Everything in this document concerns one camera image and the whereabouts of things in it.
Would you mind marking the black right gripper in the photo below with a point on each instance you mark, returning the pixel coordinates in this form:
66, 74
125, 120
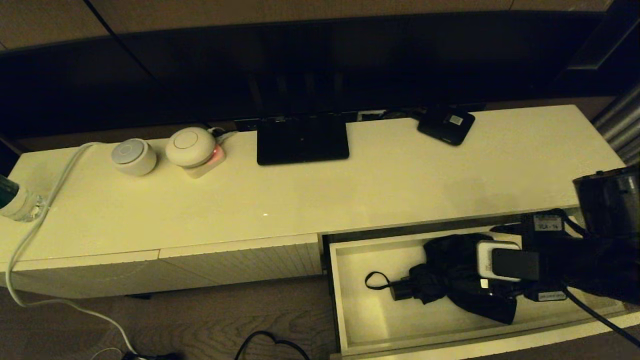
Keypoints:
560, 265

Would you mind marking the black umbrella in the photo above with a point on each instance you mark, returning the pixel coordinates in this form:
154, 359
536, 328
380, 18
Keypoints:
450, 280

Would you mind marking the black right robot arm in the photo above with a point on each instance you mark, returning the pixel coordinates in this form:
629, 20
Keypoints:
610, 210

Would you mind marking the white fluted cabinet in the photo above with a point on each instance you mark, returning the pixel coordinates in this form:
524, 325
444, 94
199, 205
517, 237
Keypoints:
300, 200

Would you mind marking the grey pleated curtain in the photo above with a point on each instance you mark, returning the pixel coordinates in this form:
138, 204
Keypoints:
622, 125

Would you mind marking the black set-top box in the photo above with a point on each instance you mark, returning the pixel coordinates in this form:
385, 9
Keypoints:
445, 127

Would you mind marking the white ribbed cabinet front panel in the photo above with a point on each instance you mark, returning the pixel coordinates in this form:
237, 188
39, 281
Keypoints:
80, 277
240, 262

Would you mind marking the black flat television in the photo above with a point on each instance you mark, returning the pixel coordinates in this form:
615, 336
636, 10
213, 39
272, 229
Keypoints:
300, 65

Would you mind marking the white power strip red light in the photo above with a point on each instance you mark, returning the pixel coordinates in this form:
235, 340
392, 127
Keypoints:
207, 167

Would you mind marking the white dome shaped device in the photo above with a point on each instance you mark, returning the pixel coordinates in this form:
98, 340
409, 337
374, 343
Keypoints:
190, 146

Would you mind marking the white round speaker grey top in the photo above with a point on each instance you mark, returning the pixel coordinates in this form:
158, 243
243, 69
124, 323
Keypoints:
134, 157

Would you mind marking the clear plastic water bottle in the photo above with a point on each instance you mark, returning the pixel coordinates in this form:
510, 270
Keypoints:
17, 202

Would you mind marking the black television base plate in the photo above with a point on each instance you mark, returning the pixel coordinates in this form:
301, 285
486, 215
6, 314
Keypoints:
302, 142

